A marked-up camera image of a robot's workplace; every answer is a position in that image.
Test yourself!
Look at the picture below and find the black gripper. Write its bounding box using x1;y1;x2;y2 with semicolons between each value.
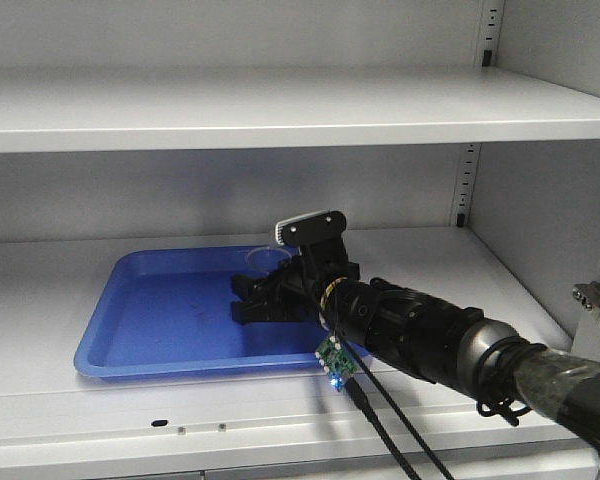
230;238;360;325

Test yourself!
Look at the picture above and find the black usb cable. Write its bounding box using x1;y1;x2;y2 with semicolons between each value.
324;309;456;480

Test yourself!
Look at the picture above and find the blue plastic tray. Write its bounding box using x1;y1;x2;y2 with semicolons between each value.
74;245;327;381

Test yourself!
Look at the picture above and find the green circuit board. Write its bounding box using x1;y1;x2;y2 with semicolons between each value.
314;334;358;391

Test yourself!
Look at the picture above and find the clear glass beaker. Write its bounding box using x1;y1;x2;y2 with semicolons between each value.
246;246;293;275

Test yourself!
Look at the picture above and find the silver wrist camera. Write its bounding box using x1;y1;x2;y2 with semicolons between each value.
275;210;347;247

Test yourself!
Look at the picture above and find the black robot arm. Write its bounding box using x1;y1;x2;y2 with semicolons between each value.
231;240;600;448

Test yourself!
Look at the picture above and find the grey cabinet shelf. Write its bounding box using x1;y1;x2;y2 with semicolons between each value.
0;67;600;153

